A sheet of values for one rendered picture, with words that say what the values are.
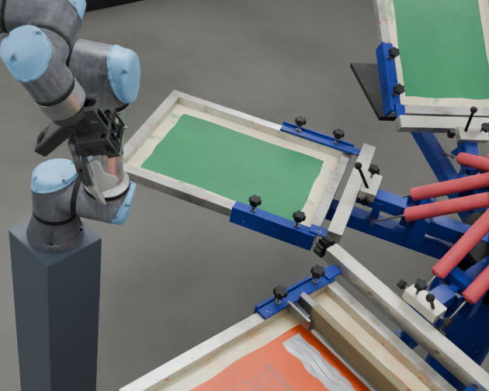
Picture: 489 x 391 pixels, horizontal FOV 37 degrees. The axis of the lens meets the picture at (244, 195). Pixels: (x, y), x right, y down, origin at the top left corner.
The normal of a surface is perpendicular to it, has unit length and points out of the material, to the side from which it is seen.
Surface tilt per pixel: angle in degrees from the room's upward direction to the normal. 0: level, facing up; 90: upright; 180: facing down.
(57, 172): 7
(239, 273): 0
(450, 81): 32
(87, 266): 90
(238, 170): 0
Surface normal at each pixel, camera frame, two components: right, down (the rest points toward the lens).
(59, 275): 0.72, 0.53
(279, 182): 0.15, -0.76
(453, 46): 0.22, -0.29
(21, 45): -0.28, -0.52
